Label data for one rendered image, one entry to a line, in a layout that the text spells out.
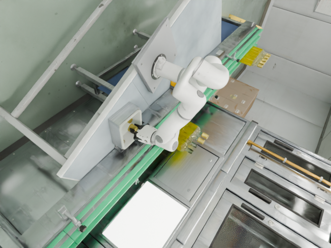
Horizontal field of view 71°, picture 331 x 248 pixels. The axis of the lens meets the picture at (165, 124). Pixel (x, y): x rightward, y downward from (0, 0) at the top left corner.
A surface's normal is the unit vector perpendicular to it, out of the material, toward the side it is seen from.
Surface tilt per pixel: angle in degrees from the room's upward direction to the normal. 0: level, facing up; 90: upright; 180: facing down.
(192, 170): 90
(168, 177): 90
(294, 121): 90
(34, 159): 90
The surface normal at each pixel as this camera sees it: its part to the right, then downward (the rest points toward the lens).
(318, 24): -0.58, 0.60
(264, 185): 0.05, -0.65
